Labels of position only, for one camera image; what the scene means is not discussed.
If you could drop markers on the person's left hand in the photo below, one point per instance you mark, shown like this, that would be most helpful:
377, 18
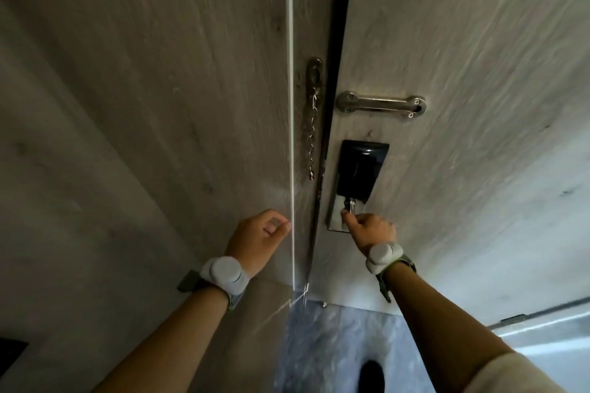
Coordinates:
251, 238

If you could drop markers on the person's right hand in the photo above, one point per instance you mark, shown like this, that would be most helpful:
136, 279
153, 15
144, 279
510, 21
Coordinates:
374, 231

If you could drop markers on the person's right fingers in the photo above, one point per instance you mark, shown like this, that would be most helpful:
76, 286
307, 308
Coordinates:
352, 218

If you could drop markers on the person's left fingers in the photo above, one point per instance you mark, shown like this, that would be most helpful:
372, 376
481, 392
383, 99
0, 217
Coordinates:
278, 223

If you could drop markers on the person's left forearm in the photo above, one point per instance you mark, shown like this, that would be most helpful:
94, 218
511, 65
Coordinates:
175, 342

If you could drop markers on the person's right forearm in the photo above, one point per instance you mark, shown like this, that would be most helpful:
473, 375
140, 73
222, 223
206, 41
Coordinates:
442, 319

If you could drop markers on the grey right wrist tracker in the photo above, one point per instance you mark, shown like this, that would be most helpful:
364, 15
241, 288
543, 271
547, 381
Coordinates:
381, 255

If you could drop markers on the grey wrist tracker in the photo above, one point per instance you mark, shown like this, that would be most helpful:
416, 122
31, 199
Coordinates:
381, 255
223, 274

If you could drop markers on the black electronic door lock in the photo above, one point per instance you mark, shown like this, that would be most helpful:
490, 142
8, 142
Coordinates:
362, 167

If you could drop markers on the grey left wrist tracker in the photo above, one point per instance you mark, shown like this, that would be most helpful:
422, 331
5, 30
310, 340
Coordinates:
223, 274

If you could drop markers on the person's black shoe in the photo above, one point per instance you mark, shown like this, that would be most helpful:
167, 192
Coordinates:
371, 376

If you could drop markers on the grey wooden door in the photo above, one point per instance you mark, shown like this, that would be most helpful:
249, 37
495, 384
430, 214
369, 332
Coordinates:
461, 61

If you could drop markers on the black object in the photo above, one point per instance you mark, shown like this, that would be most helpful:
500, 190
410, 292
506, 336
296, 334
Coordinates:
13, 350

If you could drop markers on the grey wooden door frame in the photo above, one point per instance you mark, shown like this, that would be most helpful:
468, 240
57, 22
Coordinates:
311, 15

